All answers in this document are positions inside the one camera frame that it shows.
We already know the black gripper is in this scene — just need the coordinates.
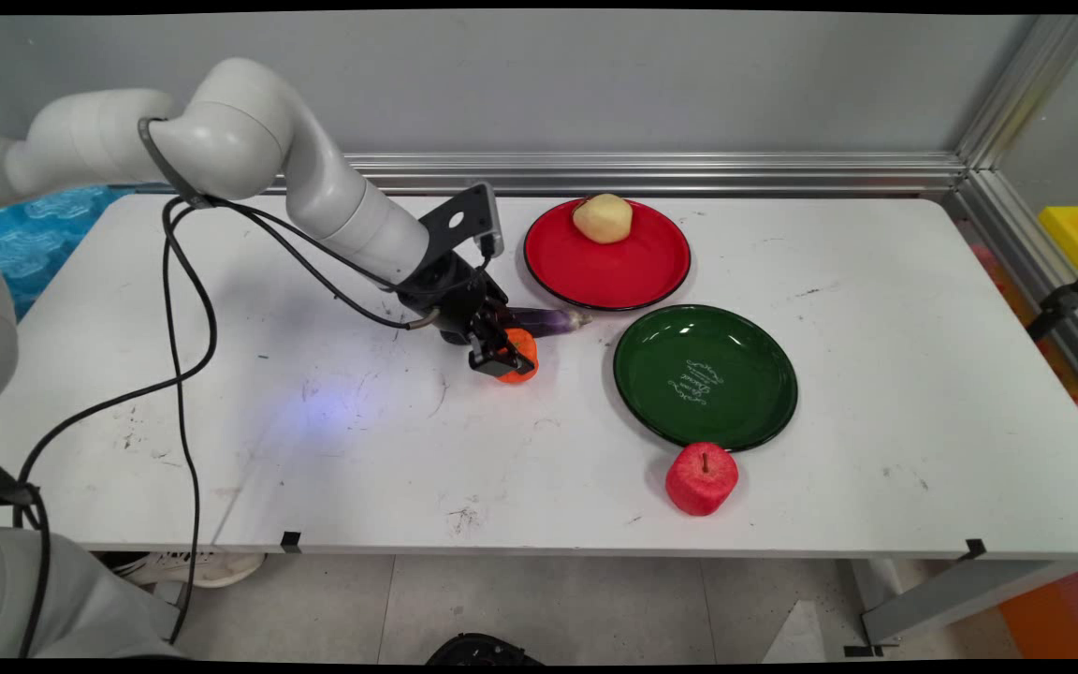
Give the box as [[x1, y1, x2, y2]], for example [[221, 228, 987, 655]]
[[397, 251, 538, 378]]

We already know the orange toy tangerine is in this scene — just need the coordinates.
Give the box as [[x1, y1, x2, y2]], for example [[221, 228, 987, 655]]
[[492, 327, 539, 386]]

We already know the purple toy eggplant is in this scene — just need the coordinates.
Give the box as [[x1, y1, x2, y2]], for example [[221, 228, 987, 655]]
[[504, 306, 594, 340]]

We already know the red round plate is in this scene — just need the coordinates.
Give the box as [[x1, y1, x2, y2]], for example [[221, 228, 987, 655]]
[[523, 198, 692, 313]]

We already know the yellow toy potato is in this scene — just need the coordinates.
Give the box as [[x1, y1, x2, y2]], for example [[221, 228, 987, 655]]
[[572, 193, 634, 245]]

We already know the green round plate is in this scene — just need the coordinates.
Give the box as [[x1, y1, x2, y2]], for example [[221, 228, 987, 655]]
[[612, 304, 799, 454]]

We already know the red toy apple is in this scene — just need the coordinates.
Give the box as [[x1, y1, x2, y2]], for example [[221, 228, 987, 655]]
[[665, 442, 740, 518]]

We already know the black round floor object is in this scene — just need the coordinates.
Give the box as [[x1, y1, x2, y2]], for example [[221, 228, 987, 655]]
[[426, 633, 545, 667]]

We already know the white sneaker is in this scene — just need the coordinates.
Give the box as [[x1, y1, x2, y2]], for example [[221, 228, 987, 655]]
[[109, 551, 268, 590]]

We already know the blue foam mat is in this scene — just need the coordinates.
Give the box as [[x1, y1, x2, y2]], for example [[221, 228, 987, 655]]
[[0, 183, 136, 319]]

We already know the grey metal table leg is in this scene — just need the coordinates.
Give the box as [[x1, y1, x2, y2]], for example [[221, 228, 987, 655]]
[[844, 559, 1078, 656]]

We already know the orange box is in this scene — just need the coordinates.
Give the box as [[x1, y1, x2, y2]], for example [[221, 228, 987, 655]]
[[998, 560, 1078, 660]]

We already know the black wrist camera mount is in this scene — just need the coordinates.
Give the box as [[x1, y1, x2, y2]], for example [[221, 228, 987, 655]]
[[417, 182, 506, 260]]

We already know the black cable to gripper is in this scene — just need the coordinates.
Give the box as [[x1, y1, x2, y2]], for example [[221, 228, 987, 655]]
[[165, 195, 503, 331]]

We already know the aluminium frame rail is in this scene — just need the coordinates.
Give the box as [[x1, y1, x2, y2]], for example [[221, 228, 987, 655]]
[[263, 13, 1078, 422]]

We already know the long black hanging cable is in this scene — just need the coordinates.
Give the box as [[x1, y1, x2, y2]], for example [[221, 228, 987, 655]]
[[13, 197, 220, 659]]

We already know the black cable strap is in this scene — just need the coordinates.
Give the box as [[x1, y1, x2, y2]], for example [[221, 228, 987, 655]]
[[138, 116, 214, 210]]

